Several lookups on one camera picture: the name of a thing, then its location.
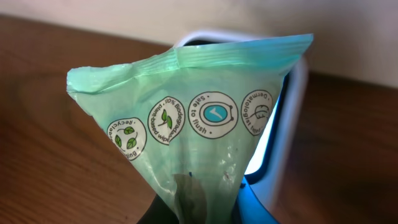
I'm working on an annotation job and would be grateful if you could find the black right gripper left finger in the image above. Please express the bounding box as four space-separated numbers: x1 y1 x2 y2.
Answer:
137 195 179 224

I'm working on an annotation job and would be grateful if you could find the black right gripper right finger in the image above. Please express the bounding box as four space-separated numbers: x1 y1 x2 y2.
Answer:
232 177 279 224

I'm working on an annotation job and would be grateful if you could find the teal small snack packet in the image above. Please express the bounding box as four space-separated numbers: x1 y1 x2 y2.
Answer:
67 34 313 223

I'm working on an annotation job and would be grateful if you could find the white barcode scanner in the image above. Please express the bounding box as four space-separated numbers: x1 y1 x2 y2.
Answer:
174 29 309 212

